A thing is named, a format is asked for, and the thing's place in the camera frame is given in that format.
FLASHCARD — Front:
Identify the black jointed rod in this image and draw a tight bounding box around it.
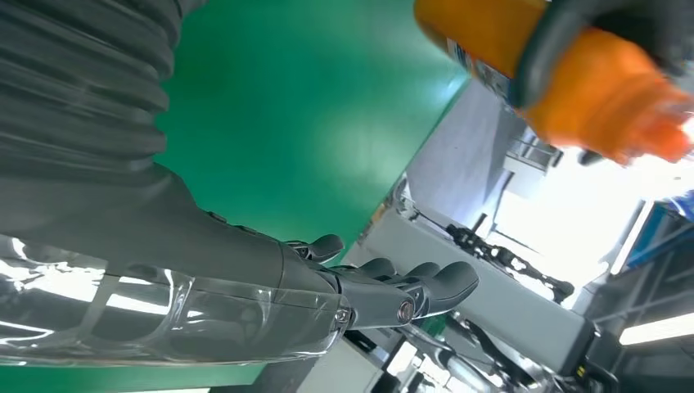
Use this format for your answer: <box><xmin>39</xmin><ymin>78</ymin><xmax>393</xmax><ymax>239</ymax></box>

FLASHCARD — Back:
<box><xmin>446</xmin><ymin>221</ymin><xmax>576</xmax><ymax>303</ymax></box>

